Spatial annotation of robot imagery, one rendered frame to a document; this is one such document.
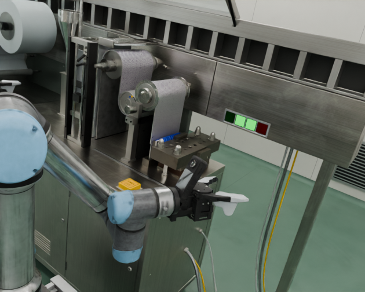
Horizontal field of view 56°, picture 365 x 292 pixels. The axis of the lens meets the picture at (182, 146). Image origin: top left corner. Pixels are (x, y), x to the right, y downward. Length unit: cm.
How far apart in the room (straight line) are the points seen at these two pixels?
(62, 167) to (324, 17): 350
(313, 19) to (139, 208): 348
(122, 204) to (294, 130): 107
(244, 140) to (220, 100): 265
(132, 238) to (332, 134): 107
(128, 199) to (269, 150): 361
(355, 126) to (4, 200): 134
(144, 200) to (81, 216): 103
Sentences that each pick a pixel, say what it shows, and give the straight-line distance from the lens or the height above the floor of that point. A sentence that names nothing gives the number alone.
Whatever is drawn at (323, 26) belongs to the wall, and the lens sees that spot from 403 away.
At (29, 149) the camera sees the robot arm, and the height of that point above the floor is 141.
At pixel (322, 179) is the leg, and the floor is 99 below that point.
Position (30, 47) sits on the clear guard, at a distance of 240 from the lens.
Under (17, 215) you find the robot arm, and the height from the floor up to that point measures 126.
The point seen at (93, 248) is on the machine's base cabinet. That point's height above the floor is 49.
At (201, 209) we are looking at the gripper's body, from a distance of 92.
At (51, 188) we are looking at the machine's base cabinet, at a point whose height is 67.
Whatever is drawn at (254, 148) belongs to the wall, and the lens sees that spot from 441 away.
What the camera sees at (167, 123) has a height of 111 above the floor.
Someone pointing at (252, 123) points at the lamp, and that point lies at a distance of 175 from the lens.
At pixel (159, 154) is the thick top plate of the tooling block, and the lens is 164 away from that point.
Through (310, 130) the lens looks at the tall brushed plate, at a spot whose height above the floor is 125.
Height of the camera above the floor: 169
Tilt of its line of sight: 22 degrees down
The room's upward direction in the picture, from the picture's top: 10 degrees clockwise
